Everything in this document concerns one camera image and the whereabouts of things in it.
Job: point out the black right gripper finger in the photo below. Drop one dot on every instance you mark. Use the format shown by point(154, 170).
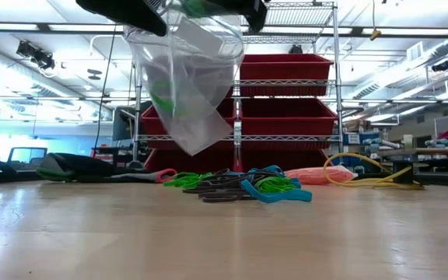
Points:
point(251, 9)

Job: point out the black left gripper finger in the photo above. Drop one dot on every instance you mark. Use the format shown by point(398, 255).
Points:
point(130, 15)

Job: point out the clear plastic zipper bag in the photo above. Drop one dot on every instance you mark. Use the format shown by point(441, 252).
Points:
point(348, 173)
point(193, 116)

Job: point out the green rubber band tangle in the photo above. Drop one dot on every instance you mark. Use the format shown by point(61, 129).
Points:
point(187, 179)
point(274, 184)

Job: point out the orange rubber band bunch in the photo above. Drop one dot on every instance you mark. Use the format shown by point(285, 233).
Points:
point(313, 176)

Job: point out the blue rubber band tangle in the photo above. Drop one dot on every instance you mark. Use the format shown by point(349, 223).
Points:
point(268, 169)

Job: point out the dark grey rubber band tangle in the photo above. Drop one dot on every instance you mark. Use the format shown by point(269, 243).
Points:
point(224, 180)

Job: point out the black monitor back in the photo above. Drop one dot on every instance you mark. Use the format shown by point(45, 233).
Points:
point(124, 124)

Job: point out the yellow hanging plug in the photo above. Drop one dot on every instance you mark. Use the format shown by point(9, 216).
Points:
point(375, 35)

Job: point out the black and green bag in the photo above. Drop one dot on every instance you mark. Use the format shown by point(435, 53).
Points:
point(76, 165)

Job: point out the blue storage bin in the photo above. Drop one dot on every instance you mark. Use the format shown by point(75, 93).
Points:
point(356, 138)

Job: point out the computer monitor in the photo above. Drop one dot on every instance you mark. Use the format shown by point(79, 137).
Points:
point(25, 155)

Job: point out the grey blue pipe fitting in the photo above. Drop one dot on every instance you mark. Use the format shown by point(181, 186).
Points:
point(445, 143)
point(379, 144)

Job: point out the white cup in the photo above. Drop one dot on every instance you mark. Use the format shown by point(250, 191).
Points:
point(407, 142)

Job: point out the wooden workbench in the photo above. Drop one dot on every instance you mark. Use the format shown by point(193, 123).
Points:
point(442, 151)

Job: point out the black ceiling camera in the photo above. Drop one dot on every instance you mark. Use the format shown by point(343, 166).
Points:
point(440, 66)

